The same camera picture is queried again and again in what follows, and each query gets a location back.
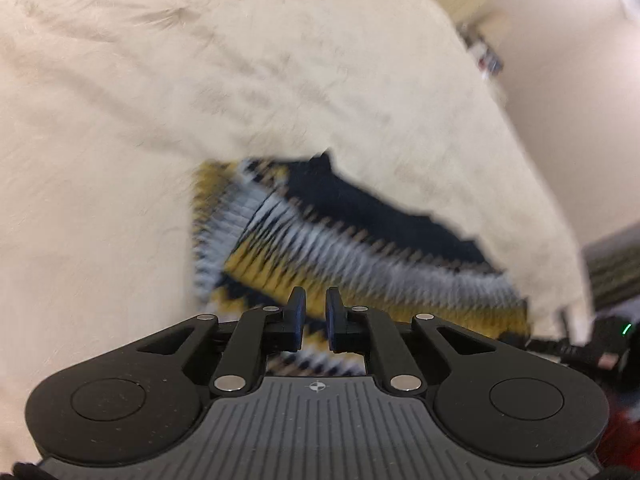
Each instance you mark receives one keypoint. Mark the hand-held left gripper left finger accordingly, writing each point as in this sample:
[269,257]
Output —
[298,312]

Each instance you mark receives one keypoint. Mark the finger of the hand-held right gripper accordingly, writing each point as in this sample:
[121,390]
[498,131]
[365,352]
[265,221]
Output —
[545,346]

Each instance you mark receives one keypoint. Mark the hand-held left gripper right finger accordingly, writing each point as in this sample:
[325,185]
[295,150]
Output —
[332,312]

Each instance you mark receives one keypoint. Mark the patterned knit sweater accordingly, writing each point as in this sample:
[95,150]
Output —
[350,255]

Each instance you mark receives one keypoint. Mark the red object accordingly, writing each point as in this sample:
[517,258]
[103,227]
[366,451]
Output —
[622,435]

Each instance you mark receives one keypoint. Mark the cream bed blanket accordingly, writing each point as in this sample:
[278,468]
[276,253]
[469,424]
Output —
[150,110]

